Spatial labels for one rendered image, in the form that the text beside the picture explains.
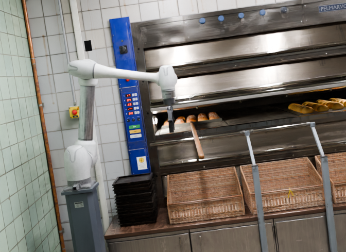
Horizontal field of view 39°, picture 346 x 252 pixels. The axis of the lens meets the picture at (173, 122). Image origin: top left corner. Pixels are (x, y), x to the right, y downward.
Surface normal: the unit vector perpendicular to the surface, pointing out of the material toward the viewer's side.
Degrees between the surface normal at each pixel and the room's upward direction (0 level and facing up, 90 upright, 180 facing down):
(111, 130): 90
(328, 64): 69
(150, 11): 90
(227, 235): 90
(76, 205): 90
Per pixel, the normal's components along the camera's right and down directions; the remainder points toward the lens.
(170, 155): -0.06, -0.25
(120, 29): -0.02, 0.10
